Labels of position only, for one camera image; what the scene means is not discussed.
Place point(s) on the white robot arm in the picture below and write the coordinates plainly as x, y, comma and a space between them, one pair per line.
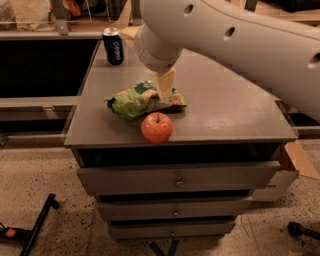
277, 55

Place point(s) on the top grey drawer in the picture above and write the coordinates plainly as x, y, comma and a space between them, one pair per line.
148, 179

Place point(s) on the grey drawer cabinet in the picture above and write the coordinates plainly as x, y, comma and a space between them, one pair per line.
227, 119

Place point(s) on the red apple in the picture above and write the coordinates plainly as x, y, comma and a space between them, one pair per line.
157, 128

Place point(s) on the green rice chip bag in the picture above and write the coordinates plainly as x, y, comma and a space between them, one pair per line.
141, 99

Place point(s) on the grey drawer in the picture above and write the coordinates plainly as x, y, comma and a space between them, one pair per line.
173, 208
148, 179
167, 230

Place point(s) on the black bar tool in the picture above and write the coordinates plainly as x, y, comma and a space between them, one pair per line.
27, 238

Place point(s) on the black caster leg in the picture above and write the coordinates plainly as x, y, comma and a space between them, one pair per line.
296, 229

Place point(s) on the cardboard box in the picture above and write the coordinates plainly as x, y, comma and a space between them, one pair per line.
294, 162

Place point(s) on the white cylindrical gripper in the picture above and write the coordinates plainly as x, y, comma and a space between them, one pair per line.
159, 62

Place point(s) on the blue pepsi can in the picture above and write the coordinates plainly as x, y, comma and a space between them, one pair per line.
113, 46

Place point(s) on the bottom grey drawer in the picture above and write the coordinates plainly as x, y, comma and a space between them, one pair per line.
167, 230

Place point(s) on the middle grey drawer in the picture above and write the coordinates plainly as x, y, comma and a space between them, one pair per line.
173, 208

